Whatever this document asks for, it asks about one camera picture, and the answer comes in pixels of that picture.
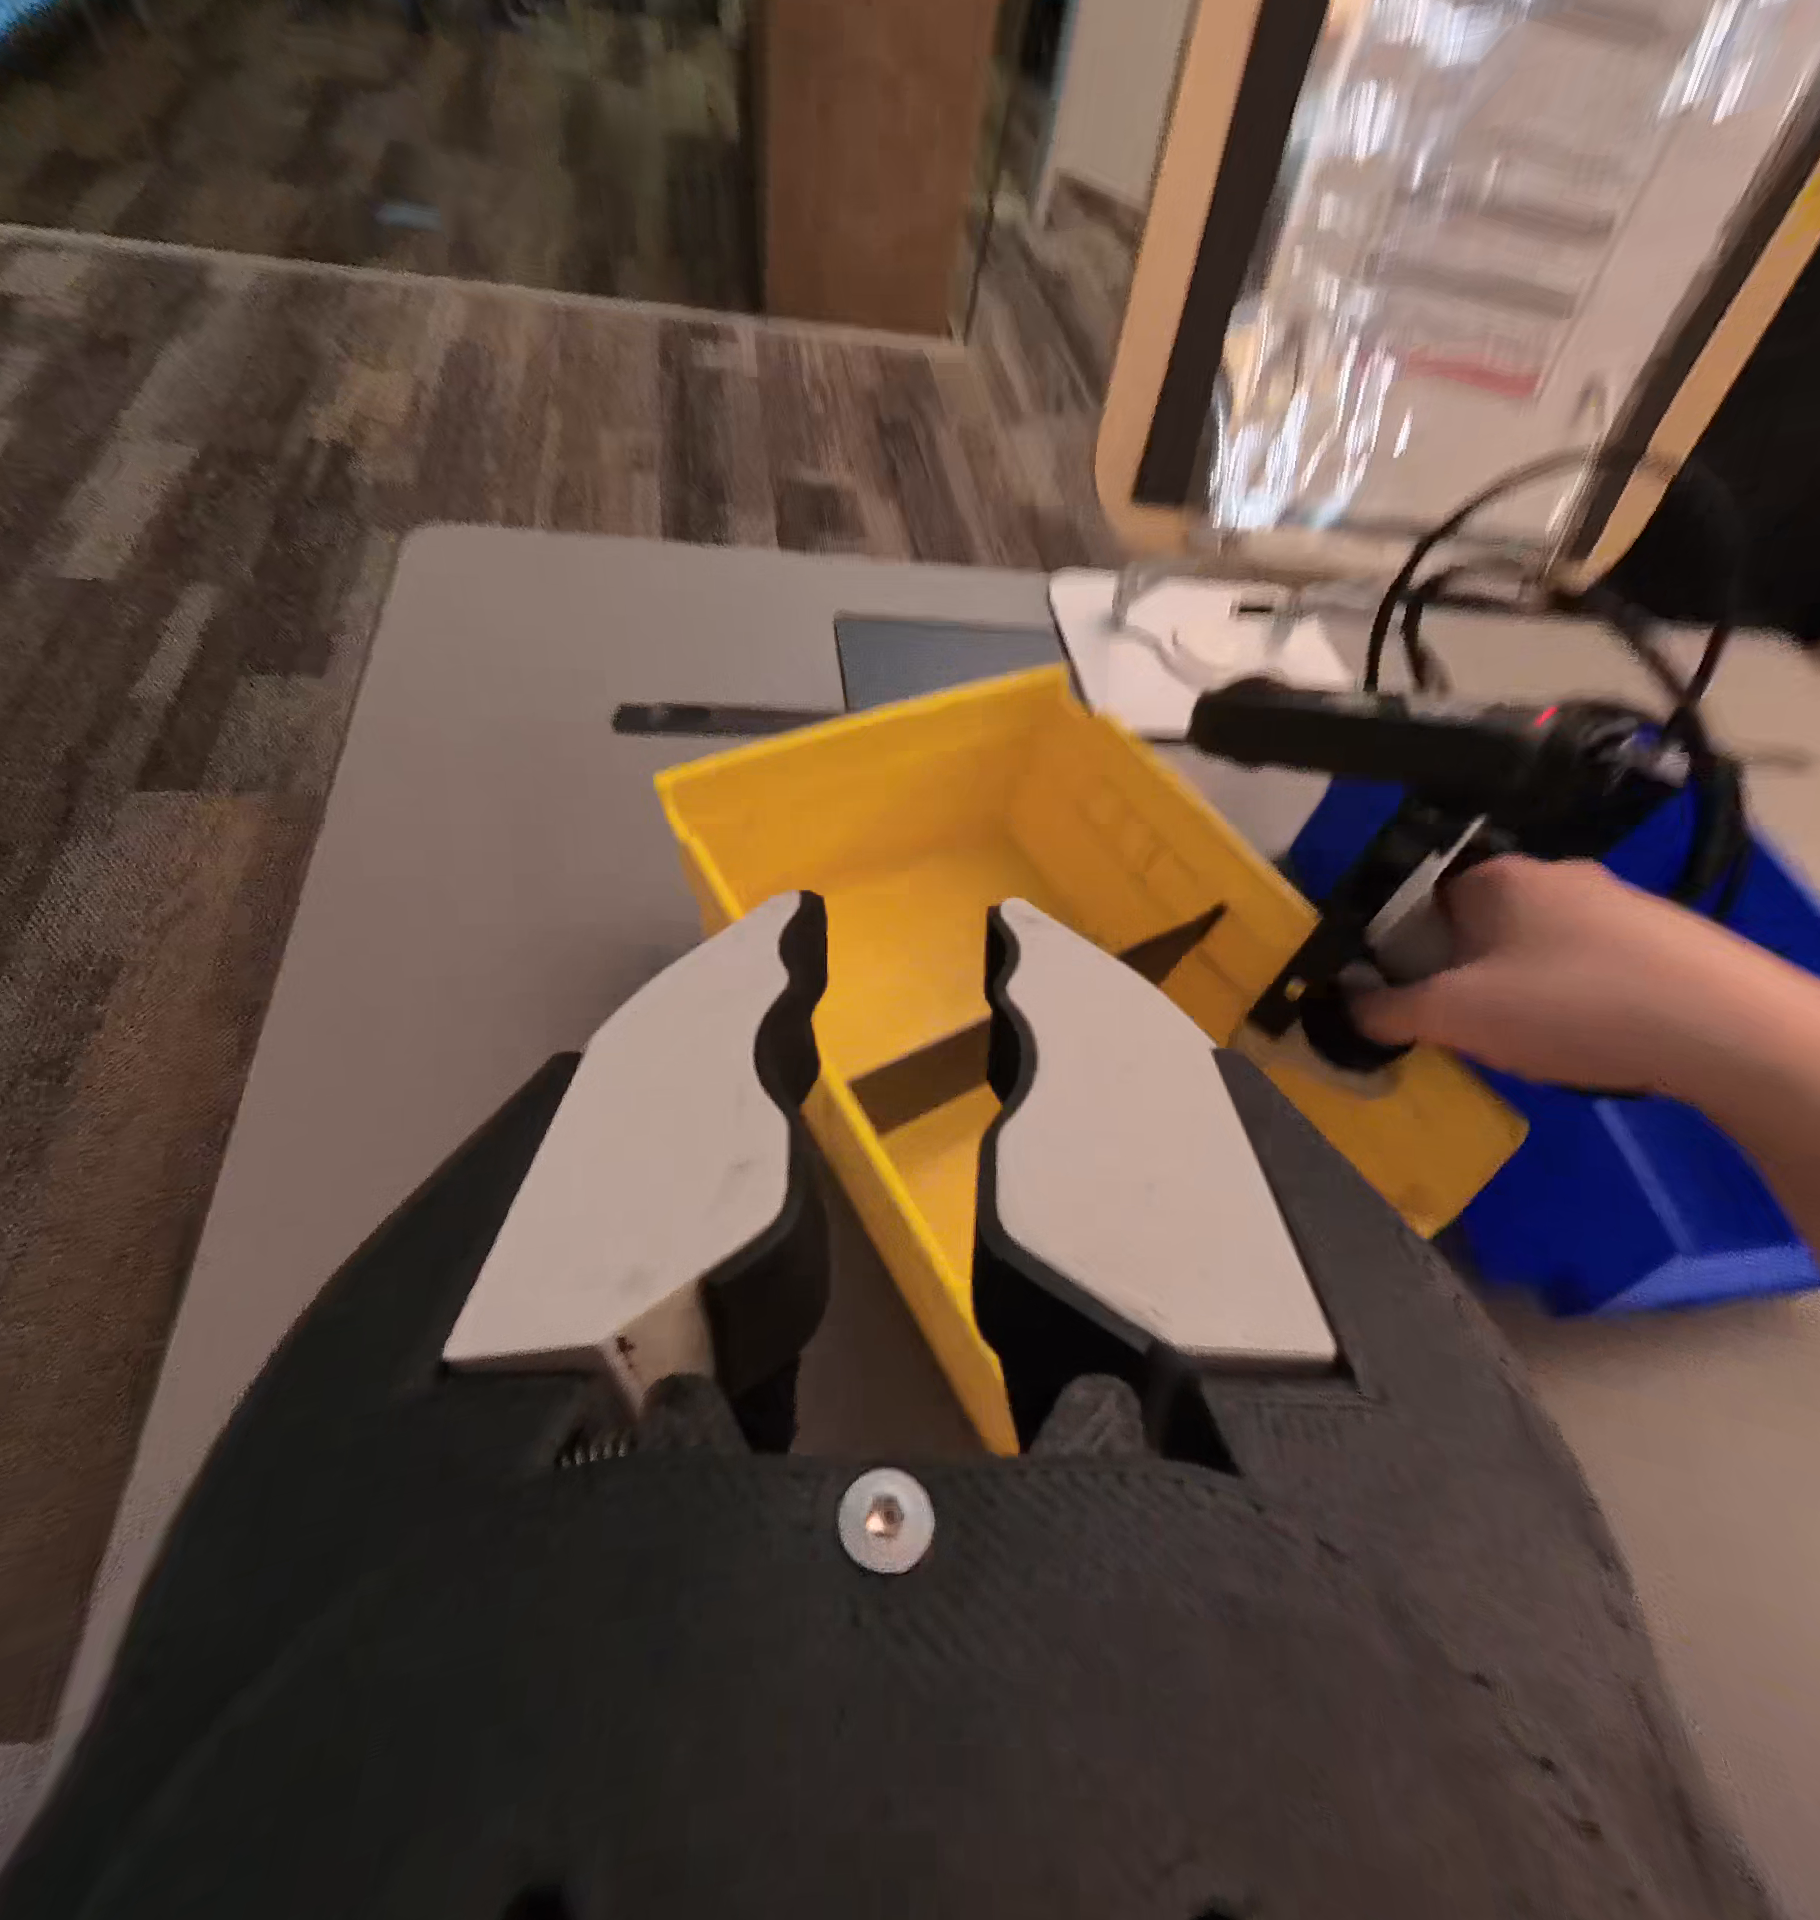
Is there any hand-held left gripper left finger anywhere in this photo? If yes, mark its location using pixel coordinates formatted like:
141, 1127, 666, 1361
438, 890, 835, 1413

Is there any wooden sign board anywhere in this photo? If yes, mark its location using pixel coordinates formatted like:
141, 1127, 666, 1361
1093, 0, 1820, 589

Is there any yellow storage bin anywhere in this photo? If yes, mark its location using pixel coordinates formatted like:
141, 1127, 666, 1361
651, 662, 1531, 1460

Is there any person's right hand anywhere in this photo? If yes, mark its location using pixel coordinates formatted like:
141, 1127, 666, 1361
1357, 854, 1754, 1097

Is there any dark table cable cover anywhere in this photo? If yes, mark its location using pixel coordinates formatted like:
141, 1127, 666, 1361
609, 611, 1073, 739

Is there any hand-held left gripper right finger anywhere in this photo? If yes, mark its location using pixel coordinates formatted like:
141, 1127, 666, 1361
972, 897, 1341, 1380

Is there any blue storage bin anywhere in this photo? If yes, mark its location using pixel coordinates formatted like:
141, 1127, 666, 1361
1280, 732, 1820, 1322

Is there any wooden post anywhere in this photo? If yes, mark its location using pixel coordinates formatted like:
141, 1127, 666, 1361
757, 0, 1003, 337

